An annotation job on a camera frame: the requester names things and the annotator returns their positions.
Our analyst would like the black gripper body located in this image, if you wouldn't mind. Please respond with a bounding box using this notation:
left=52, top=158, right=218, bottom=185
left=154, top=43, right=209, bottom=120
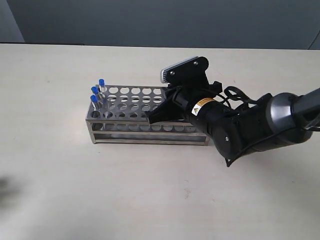
left=172, top=81, right=223, bottom=120

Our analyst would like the blue capped tube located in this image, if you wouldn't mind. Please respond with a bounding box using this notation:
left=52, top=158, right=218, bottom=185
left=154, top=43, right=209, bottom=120
left=91, top=86, right=99, bottom=100
left=98, top=78, right=106, bottom=100
left=90, top=94, right=99, bottom=110

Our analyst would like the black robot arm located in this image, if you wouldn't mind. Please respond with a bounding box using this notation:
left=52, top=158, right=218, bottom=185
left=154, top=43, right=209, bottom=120
left=145, top=82, right=320, bottom=166

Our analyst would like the stainless steel test tube rack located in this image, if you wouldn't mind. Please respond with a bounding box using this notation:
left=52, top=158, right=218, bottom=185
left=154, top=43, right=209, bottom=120
left=85, top=84, right=210, bottom=146

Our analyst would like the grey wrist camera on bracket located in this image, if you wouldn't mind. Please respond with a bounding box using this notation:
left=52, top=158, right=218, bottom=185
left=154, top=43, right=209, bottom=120
left=160, top=56, right=209, bottom=87

